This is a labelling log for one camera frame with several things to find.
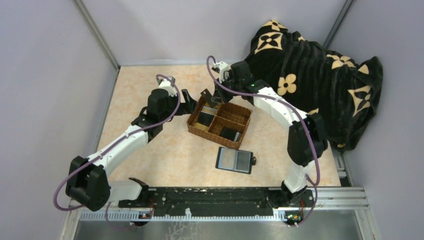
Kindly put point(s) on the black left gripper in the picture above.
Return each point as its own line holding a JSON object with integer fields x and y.
{"x": 182, "y": 100}

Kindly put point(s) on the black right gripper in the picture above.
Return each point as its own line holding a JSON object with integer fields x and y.
{"x": 219, "y": 91}

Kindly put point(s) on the brown wicker divided basket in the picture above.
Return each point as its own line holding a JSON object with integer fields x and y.
{"x": 229, "y": 115}

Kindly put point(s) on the black leather card holder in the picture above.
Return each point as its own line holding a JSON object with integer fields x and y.
{"x": 234, "y": 160}

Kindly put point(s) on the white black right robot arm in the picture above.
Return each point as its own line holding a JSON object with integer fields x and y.
{"x": 307, "y": 139}

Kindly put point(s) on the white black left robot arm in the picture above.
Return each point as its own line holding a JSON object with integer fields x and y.
{"x": 88, "y": 182}

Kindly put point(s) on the silver card in basket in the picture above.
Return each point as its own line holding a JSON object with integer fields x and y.
{"x": 209, "y": 110}

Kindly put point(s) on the black card in basket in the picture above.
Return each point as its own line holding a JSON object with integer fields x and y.
{"x": 205, "y": 119}

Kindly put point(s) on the gold card in basket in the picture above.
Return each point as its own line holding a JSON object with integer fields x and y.
{"x": 200, "y": 126}

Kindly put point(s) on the black wallet in basket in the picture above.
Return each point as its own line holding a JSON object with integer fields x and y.
{"x": 230, "y": 134}

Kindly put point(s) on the black floral patterned blanket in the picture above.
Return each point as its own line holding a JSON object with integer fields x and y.
{"x": 315, "y": 79}

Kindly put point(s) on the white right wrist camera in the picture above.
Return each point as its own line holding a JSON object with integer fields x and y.
{"x": 223, "y": 69}

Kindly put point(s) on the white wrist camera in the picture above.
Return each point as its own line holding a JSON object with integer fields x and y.
{"x": 223, "y": 69}
{"x": 167, "y": 84}

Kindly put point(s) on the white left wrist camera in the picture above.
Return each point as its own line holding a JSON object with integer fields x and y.
{"x": 167, "y": 84}

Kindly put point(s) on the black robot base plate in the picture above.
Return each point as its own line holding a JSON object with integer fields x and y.
{"x": 215, "y": 201}

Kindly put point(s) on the aluminium frame rail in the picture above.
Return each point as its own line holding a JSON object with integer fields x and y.
{"x": 325, "y": 199}

